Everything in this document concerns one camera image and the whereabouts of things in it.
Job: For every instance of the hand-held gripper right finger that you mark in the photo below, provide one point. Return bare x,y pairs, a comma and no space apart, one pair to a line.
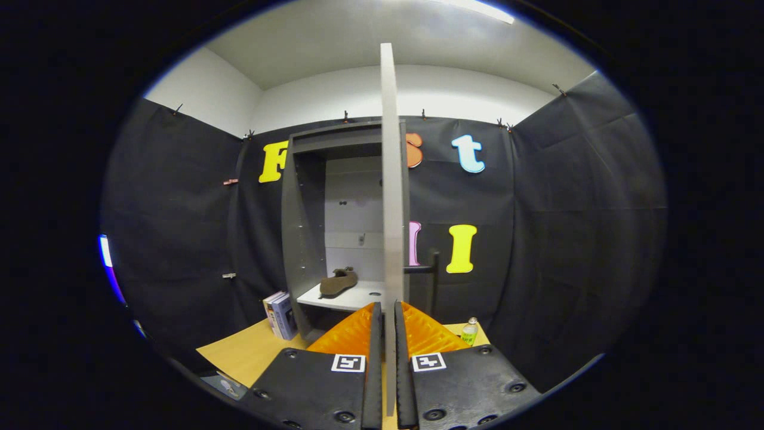
465,388

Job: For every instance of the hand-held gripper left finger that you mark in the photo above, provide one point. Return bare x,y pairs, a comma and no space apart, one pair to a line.
316,388

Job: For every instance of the brown fluffy shoe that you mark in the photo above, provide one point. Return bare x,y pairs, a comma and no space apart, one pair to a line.
338,282

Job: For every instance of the grey shoe cabinet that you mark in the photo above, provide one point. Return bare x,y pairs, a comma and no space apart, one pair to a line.
301,239

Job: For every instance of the beige shoe cabinet door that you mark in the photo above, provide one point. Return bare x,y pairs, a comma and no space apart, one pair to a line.
391,179

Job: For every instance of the green label plastic bottle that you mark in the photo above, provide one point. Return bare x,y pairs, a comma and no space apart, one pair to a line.
470,332

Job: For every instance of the blue book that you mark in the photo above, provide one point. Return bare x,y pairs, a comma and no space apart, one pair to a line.
285,316

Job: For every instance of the white book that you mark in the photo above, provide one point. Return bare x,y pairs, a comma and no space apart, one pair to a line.
271,307

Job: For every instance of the grey flat object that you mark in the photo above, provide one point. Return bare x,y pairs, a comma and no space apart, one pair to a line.
224,385

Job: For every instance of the black backdrop cloth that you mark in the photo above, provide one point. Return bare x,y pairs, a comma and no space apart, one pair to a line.
567,239

